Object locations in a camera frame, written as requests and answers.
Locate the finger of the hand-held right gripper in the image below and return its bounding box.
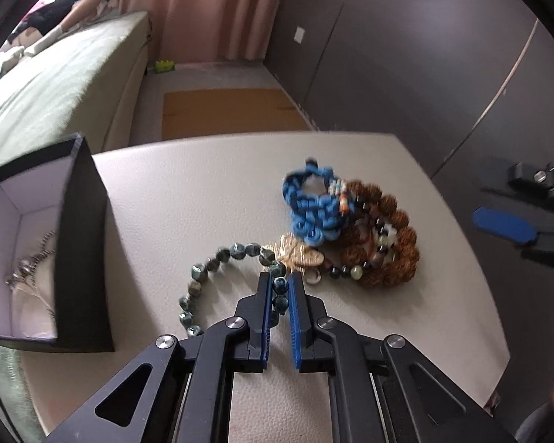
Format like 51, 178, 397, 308
473, 206, 554, 261
481, 161, 554, 214

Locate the silver chain necklace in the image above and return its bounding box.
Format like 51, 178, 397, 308
4, 231, 59, 324

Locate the grey wardrobe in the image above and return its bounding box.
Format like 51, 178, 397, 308
262, 0, 554, 222

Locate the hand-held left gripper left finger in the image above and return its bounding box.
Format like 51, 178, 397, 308
46, 271, 274, 443

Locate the flat brown cardboard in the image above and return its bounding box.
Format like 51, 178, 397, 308
161, 87, 311, 140

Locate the dark mixed bead bracelet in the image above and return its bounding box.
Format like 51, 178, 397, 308
305, 194, 400, 285

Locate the gold butterfly ornament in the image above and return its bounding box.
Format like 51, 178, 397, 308
263, 234, 326, 274

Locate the blue braided cord bracelet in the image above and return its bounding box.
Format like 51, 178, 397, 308
281, 157, 352, 245

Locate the black jewelry box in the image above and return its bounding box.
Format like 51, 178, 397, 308
0, 133, 116, 353

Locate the green bed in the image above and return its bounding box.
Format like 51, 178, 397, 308
0, 9, 151, 185

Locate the brown rough seed bracelet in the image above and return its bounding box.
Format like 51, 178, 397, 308
335, 179, 420, 288

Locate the green stone bead bracelet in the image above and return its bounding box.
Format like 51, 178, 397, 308
178, 241, 291, 337

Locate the pink curtain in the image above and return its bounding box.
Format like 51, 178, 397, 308
120, 0, 308, 63

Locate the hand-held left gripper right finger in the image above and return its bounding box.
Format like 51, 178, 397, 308
288, 271, 518, 443

